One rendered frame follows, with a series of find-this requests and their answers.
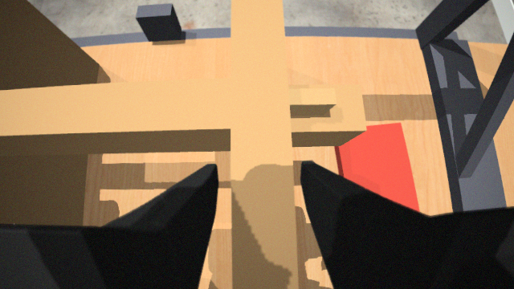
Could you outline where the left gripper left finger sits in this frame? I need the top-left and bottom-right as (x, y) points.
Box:
(0, 164), (218, 289)

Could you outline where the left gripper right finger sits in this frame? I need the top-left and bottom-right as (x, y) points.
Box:
(300, 161), (514, 289)

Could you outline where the dark grey block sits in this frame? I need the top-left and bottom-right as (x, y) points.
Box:
(136, 3), (182, 42)

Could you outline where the red flat block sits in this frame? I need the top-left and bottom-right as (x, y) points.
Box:
(334, 123), (419, 211)

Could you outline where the wooden rail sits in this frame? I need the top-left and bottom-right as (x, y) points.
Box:
(0, 78), (367, 156)

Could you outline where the wooden end board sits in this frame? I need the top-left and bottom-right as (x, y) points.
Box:
(0, 0), (100, 226)
(230, 0), (299, 289)

